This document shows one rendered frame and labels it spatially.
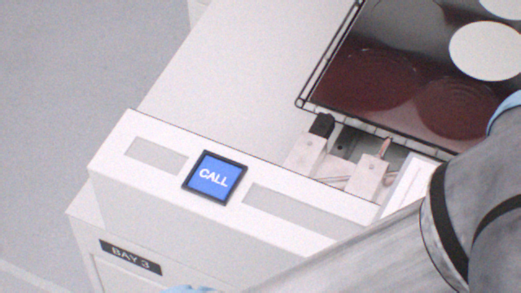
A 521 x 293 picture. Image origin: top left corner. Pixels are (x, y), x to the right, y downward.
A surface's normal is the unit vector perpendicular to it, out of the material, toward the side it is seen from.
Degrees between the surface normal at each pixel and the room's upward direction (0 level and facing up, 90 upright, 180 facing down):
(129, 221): 90
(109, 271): 90
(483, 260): 67
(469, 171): 46
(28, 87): 0
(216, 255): 90
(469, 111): 0
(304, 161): 0
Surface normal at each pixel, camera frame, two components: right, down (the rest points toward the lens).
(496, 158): -0.77, -0.53
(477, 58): -0.04, -0.58
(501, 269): -0.75, -0.27
